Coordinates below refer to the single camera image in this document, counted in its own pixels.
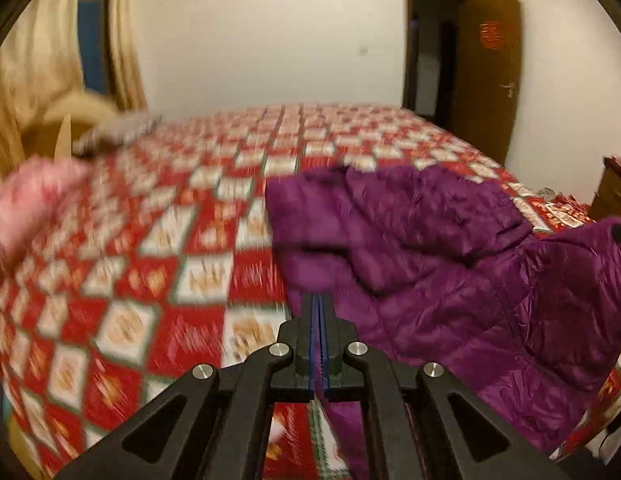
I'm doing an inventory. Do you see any narrow beige floral curtain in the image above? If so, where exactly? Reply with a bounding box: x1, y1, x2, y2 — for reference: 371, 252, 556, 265
108, 0, 148, 111

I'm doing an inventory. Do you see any grey striped pillow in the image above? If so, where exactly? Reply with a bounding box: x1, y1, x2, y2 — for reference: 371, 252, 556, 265
71, 112, 164, 157

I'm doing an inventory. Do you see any wide beige floral curtain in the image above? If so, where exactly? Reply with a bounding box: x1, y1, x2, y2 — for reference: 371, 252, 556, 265
0, 0, 86, 196

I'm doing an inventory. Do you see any cream wooden headboard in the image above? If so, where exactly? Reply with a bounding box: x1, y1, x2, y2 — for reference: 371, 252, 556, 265
20, 92, 121, 161

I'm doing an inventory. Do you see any pink folded blanket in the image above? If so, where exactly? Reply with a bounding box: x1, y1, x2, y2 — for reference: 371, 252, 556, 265
0, 156, 94, 266

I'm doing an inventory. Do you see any window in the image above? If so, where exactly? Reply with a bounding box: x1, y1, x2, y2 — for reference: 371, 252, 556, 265
78, 0, 114, 96

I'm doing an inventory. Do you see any brown wooden door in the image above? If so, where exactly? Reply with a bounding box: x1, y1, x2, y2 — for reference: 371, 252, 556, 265
448, 0, 521, 166

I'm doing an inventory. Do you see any red patterned bedspread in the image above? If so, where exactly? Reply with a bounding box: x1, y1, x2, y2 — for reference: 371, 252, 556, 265
0, 102, 621, 480

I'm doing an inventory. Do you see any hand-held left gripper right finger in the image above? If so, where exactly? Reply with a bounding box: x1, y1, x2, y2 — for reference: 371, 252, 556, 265
318, 292, 571, 480

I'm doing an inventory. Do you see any red paper door decoration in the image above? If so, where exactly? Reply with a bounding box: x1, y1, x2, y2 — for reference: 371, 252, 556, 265
479, 20, 501, 51

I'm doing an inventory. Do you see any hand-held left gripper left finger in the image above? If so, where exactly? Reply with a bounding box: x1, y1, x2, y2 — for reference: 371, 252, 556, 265
55, 292, 321, 480

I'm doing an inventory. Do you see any purple hooded puffer jacket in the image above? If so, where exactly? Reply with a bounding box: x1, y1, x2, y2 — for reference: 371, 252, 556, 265
265, 164, 621, 480

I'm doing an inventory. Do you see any wooden cabinet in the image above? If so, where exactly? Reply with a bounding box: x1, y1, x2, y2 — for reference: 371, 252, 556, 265
588, 155, 621, 223

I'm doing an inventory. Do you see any dark wooden door frame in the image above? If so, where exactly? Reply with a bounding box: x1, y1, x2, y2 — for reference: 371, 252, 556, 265
401, 0, 474, 123

